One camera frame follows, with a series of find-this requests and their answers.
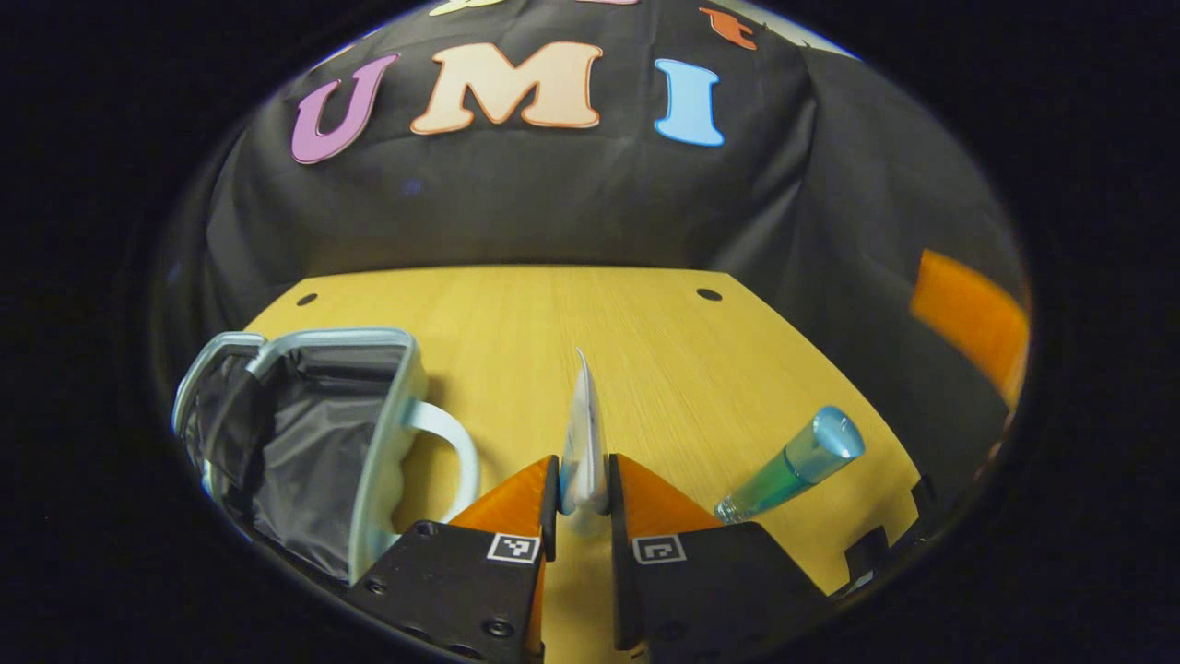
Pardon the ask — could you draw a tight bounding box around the black backdrop cloth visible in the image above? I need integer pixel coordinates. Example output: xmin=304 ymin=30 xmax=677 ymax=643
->
xmin=157 ymin=0 xmax=1032 ymax=517

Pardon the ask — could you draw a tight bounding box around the pale blue suitcase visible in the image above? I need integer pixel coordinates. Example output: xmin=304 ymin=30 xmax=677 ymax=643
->
xmin=171 ymin=326 xmax=481 ymax=588

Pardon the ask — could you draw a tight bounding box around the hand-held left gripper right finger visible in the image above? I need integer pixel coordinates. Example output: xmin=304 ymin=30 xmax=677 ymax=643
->
xmin=608 ymin=453 xmax=832 ymax=663

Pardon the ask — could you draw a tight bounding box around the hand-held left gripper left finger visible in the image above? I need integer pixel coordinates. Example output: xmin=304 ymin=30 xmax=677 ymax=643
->
xmin=346 ymin=454 xmax=563 ymax=663

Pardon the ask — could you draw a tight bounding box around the white skin care tube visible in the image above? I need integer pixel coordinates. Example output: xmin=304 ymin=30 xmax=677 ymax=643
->
xmin=559 ymin=347 xmax=612 ymax=539

